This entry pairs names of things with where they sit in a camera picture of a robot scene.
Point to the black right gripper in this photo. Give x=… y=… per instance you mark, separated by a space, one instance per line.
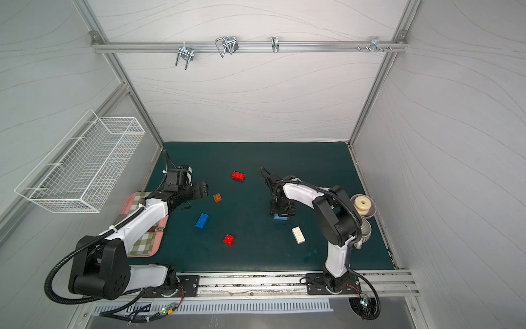
x=281 y=204

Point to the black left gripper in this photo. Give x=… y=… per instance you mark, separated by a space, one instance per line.
x=198 y=190

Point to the light blue lego brick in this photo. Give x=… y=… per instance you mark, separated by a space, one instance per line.
x=281 y=218

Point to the orange lego brick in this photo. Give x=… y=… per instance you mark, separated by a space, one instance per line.
x=217 y=197

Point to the dark blue lego brick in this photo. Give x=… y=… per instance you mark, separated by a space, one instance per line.
x=202 y=221

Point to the white lego brick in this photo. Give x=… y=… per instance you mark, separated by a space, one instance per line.
x=298 y=235

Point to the red square lego brick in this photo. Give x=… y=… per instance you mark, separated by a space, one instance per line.
x=229 y=240

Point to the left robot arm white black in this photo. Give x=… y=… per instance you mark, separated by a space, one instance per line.
x=102 y=270

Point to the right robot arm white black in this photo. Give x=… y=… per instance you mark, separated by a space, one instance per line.
x=338 y=219

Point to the red sloped lego brick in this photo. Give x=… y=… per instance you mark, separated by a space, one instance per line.
x=238 y=176

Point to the green table mat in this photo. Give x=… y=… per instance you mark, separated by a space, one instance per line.
x=261 y=243

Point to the green checkered cloth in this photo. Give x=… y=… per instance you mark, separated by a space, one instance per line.
x=149 y=244

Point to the grey ribbed cup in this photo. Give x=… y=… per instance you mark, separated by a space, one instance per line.
x=366 y=234

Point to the white vent strip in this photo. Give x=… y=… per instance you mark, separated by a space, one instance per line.
x=209 y=307

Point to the metal hook clamp left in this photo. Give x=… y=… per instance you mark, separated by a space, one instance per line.
x=185 y=55

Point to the metal hook clamp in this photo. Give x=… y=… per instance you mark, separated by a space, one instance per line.
x=226 y=44
x=185 y=55

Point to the aluminium top crossbar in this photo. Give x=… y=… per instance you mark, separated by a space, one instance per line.
x=245 y=47

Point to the metal hook clamp middle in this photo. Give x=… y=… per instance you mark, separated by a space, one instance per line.
x=226 y=44

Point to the white wire basket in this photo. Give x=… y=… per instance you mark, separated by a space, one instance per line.
x=79 y=173

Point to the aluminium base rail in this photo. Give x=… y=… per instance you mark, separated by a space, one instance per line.
x=293 y=284

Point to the metal ring clamp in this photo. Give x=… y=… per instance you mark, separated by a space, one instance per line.
x=275 y=44

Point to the metal bracket clamp right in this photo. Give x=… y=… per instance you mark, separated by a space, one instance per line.
x=374 y=46

